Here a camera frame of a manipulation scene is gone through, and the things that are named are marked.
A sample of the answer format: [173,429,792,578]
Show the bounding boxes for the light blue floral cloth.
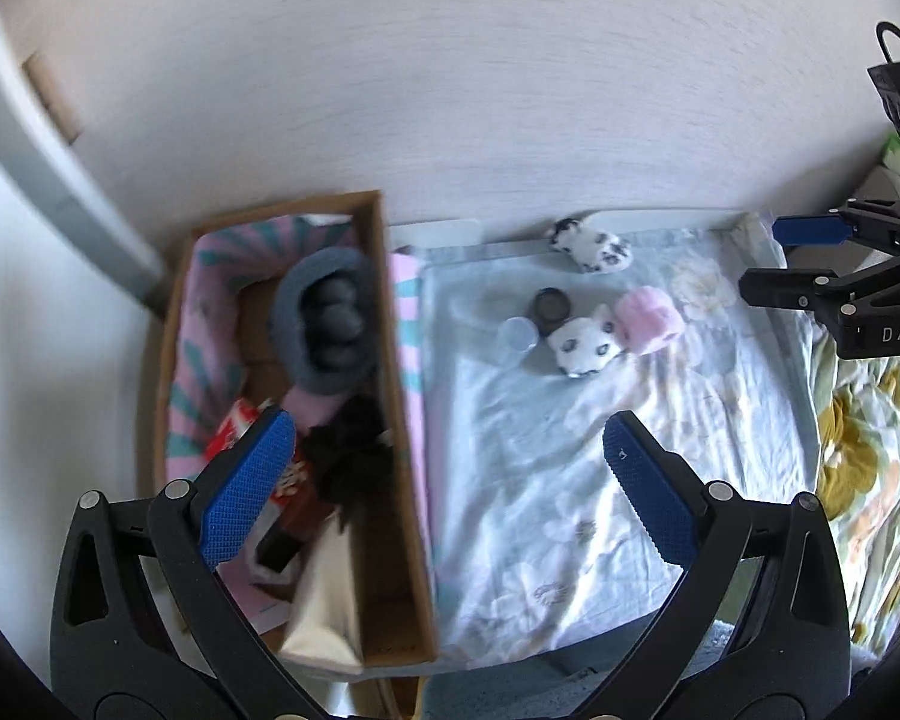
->
[388,213,823,668]

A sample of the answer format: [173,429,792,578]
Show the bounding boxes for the grey door frame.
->
[0,21,172,316]

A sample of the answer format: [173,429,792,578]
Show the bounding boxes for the red snack packet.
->
[196,406,297,551]

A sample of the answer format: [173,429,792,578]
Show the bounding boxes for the yellow floral bedding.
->
[809,325,900,655]

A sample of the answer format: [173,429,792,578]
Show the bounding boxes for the pink teal striped cloth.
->
[155,215,357,483]

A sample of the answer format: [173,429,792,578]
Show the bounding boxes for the black round jar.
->
[528,288,572,337]

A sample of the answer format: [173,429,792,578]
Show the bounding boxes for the cardboard box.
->
[152,190,439,673]

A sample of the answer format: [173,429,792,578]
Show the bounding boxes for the black fabric item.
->
[301,394,393,518]

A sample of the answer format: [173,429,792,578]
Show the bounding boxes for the white black spotted plush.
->
[546,216,632,275]

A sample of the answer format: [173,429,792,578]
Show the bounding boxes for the clear plastic cup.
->
[496,316,539,367]

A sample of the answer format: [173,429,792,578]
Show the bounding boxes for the pink fluffy sock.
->
[613,286,686,356]

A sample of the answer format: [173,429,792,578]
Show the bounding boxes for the wall switch plate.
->
[22,52,82,145]

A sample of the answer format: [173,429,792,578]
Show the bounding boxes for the white cat face plush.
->
[546,304,624,379]

